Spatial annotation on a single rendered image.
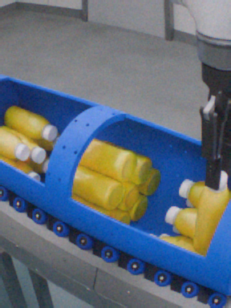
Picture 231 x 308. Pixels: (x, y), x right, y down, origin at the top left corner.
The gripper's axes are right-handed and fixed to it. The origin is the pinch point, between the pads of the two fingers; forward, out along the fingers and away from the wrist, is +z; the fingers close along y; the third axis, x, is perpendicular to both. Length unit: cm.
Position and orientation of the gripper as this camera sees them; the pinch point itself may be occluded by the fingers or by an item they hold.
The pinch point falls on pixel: (219, 165)
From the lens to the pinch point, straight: 91.6
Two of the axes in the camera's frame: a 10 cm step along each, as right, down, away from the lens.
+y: 6.2, -4.5, 6.5
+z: 0.4, 8.4, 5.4
